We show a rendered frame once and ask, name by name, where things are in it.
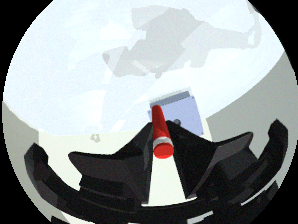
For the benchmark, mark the red peg with white band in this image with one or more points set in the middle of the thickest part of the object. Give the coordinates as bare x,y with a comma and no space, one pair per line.
162,144

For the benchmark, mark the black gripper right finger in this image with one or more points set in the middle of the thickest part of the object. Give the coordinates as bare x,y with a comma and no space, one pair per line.
195,157

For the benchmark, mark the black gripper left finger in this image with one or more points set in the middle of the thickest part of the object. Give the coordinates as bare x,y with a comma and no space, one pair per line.
132,164

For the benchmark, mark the light blue panel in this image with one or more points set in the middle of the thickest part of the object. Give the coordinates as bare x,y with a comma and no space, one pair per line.
182,110

